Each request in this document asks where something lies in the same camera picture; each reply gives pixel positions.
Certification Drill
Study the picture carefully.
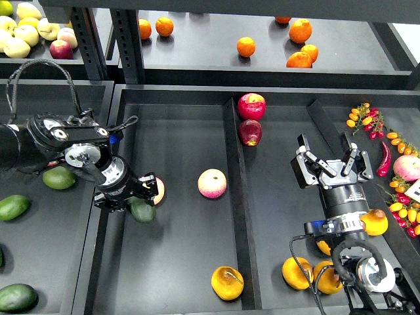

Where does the black shelf post right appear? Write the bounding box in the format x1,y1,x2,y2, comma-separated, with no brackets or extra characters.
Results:
110,9,146,85

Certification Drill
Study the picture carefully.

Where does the orange at shelf back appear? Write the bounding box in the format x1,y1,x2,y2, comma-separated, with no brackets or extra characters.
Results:
275,16,291,25

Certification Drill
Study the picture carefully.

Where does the lower cherry tomato bunch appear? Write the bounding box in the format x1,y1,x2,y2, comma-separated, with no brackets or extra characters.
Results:
378,175,419,238

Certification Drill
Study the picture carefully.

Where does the orange centre of shelf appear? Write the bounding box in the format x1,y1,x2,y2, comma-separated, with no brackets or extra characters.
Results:
237,37,256,58

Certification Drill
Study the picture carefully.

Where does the yellow pear bottom left of group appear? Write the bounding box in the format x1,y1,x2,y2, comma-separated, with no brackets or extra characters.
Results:
282,257,314,290

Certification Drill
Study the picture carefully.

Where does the pink apple centre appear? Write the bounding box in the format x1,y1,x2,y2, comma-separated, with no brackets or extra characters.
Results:
198,169,227,199

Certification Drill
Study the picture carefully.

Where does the white label card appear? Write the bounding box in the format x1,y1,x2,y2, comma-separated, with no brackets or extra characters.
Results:
405,179,420,203

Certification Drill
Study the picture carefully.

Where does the red apple on shelf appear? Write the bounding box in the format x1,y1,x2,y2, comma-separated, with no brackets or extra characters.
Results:
49,39,74,60

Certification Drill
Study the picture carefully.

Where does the cherry tomato bunch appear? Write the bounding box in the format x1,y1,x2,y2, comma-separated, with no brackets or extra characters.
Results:
346,102,385,140
378,175,419,238

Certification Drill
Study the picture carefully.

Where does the yellow pear bottom right of group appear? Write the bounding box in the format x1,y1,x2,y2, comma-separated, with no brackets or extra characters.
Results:
313,261,343,295

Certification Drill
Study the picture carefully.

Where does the dark red apple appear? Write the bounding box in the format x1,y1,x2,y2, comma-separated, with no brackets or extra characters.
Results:
238,119,263,147

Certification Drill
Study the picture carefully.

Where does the pink apple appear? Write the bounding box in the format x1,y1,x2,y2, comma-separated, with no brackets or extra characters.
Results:
198,169,227,199
154,177,165,205

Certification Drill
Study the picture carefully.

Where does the pink peach right edge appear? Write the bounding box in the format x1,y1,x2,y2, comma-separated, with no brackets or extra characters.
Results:
393,155,419,182

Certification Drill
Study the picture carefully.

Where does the upper cherry tomato bunch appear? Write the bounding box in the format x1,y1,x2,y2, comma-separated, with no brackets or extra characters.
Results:
346,102,385,140

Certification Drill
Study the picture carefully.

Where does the red chili pepper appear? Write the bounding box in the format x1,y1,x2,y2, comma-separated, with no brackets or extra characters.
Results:
376,141,392,177

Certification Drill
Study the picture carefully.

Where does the black shelf post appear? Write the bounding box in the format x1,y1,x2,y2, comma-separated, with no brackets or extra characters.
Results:
70,7,108,81
110,9,146,85

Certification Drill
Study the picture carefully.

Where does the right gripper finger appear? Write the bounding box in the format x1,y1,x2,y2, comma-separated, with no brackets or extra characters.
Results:
341,132,373,182
291,134,337,189

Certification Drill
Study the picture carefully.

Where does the pink apple left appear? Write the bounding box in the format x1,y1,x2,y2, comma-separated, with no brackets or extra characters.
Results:
154,177,165,205

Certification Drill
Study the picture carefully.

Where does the orange cherry tomato sprig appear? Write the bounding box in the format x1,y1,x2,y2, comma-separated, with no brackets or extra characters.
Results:
386,131,419,158

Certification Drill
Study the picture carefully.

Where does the yellow pear behind group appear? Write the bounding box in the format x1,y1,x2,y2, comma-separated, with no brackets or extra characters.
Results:
316,240,331,256

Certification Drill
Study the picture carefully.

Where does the dark green avocado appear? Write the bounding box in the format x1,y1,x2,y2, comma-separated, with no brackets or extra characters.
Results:
127,197,156,223

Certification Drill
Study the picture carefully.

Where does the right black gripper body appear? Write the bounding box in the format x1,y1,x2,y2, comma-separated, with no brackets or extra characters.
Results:
320,159,358,190

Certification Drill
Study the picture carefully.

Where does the bright red apple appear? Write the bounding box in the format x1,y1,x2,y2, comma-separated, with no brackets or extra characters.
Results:
238,93,266,121

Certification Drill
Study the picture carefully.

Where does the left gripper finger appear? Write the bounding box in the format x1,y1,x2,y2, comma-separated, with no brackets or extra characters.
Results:
93,193,125,213
138,172,159,206

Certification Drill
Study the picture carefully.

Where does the green avocado upper left tray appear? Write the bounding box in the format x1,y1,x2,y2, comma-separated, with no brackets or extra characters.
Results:
42,166,76,190

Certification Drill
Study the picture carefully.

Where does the large orange on shelf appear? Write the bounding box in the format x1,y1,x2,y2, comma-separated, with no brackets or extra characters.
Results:
289,18,312,44

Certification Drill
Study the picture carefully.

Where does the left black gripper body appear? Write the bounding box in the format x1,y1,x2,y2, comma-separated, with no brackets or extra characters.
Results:
101,176,144,203

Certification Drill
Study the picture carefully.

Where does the light green avocado left edge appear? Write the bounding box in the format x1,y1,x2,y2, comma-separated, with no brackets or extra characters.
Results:
0,195,30,221

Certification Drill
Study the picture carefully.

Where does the green avocado bottom left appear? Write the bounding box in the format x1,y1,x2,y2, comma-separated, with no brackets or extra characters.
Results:
1,283,38,312

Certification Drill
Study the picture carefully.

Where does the orange front on shelf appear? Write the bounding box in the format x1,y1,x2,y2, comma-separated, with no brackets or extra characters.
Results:
286,51,312,68

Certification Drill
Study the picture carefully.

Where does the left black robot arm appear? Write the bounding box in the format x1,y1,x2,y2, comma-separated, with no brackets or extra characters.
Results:
1,59,159,212

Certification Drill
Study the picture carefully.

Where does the orange right on shelf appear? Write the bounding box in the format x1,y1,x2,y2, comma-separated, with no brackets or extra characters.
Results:
301,44,319,63

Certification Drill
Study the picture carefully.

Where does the black middle divided tray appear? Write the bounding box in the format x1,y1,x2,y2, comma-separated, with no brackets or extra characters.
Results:
84,85,419,314

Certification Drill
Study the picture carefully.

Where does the orange far left shelf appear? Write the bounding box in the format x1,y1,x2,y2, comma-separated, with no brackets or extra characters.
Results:
138,18,152,40

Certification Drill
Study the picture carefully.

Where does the black shelf post left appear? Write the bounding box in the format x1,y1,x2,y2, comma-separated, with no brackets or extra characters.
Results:
70,7,108,81

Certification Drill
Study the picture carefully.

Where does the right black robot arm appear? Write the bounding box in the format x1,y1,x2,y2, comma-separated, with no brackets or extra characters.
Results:
291,134,419,314

